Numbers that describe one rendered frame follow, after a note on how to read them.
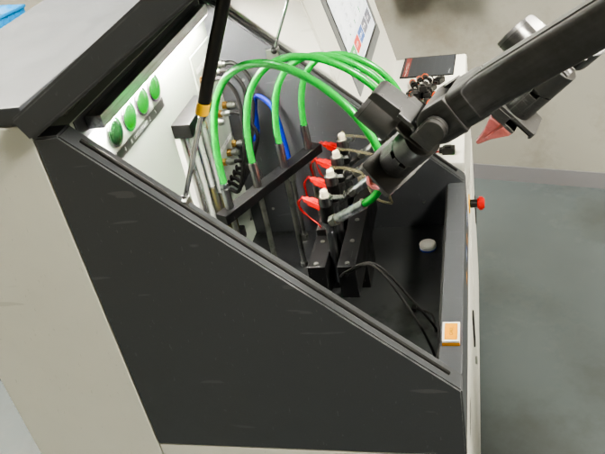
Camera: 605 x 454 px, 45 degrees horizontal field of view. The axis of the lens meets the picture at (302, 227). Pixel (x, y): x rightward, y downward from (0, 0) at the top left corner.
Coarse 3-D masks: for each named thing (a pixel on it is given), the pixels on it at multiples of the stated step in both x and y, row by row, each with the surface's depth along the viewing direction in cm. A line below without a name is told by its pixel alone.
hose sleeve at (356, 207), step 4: (360, 200) 127; (352, 204) 129; (356, 204) 128; (360, 204) 127; (348, 208) 129; (352, 208) 128; (356, 208) 128; (360, 208) 127; (364, 208) 127; (340, 212) 131; (344, 212) 130; (348, 212) 129; (352, 212) 129; (356, 212) 128; (336, 216) 132; (340, 216) 131; (344, 216) 130; (348, 216) 130; (336, 220) 132; (340, 220) 132; (344, 220) 132
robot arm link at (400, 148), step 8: (400, 128) 104; (408, 128) 104; (392, 136) 106; (400, 136) 106; (408, 136) 104; (400, 144) 106; (408, 144) 104; (416, 144) 104; (400, 152) 107; (408, 152) 105; (416, 152) 104; (424, 152) 104; (432, 152) 105; (400, 160) 108; (408, 160) 107; (416, 160) 106; (424, 160) 107
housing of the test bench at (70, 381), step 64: (64, 0) 153; (128, 0) 143; (0, 64) 121; (64, 64) 115; (0, 128) 105; (0, 192) 112; (0, 256) 120; (64, 256) 117; (0, 320) 129; (64, 320) 126; (64, 384) 135; (128, 384) 132; (64, 448) 147; (128, 448) 143
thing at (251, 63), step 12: (252, 60) 123; (264, 60) 122; (228, 72) 127; (288, 72) 120; (300, 72) 119; (312, 84) 118; (324, 84) 118; (216, 96) 132; (336, 96) 117; (216, 108) 135; (348, 108) 117; (216, 120) 137; (216, 132) 138; (372, 132) 117; (216, 144) 140; (372, 144) 118; (216, 156) 142; (216, 168) 144
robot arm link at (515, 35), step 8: (528, 16) 117; (536, 16) 117; (520, 24) 116; (528, 24) 117; (536, 24) 117; (544, 24) 117; (512, 32) 116; (520, 32) 116; (528, 32) 116; (504, 40) 117; (512, 40) 116; (520, 40) 116; (504, 48) 118
